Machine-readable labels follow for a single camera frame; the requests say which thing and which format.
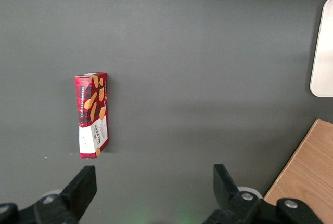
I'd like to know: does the red tartan shortbread box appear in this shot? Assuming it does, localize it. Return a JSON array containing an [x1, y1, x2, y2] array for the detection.
[[74, 72, 109, 160]]

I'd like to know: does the beige plastic tray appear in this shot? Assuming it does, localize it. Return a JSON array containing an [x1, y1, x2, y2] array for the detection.
[[309, 0, 333, 98]]

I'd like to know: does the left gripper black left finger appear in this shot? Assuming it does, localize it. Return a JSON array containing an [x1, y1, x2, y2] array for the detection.
[[0, 165, 98, 224]]

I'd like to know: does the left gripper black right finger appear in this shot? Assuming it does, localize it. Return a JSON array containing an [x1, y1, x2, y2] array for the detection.
[[205, 164, 323, 224]]

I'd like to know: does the wooden drawer cabinet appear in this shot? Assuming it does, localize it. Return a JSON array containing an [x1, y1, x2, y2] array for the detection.
[[263, 118, 333, 224]]

